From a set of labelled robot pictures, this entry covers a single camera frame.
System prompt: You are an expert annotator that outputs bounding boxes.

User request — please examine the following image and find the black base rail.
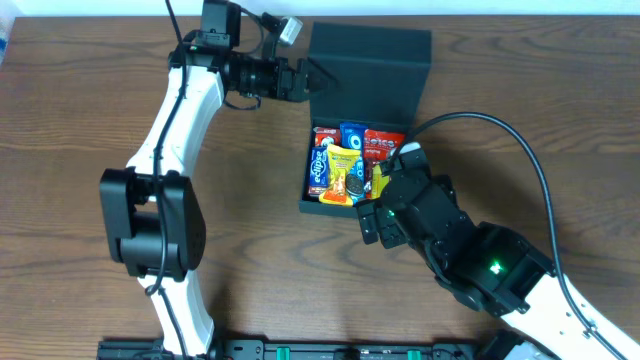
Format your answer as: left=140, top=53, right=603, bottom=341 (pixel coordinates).
left=96, top=332, right=525, bottom=360

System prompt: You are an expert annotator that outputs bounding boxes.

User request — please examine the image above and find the yellow round candy container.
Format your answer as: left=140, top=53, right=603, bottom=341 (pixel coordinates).
left=370, top=163, right=390, bottom=199

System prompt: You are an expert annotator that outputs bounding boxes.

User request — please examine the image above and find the blue Oreo cookie pack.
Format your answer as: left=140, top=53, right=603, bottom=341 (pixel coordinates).
left=340, top=122, right=367, bottom=203

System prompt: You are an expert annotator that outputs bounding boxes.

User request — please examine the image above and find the red Hacks candy bag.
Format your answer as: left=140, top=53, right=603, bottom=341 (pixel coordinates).
left=363, top=129, right=405, bottom=199

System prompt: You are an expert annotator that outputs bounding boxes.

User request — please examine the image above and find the blue Eclipse mint box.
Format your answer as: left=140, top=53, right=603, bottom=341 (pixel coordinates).
left=307, top=147, right=329, bottom=197

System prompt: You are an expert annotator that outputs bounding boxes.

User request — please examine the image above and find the red Hello Panda box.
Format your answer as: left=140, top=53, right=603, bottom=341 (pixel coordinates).
left=313, top=127, right=341, bottom=147

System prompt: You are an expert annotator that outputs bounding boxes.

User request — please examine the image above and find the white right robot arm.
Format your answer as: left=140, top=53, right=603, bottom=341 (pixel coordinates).
left=357, top=198, right=639, bottom=359

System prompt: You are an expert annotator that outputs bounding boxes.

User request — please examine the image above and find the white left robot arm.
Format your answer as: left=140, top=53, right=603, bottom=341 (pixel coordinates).
left=97, top=30, right=333, bottom=359

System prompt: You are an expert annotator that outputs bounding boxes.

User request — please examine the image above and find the yellow orange snack packet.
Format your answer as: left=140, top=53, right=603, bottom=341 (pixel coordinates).
left=319, top=145, right=360, bottom=207

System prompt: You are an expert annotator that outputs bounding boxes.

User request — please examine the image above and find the black gift box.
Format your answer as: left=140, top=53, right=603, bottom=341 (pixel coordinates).
left=298, top=21, right=433, bottom=219

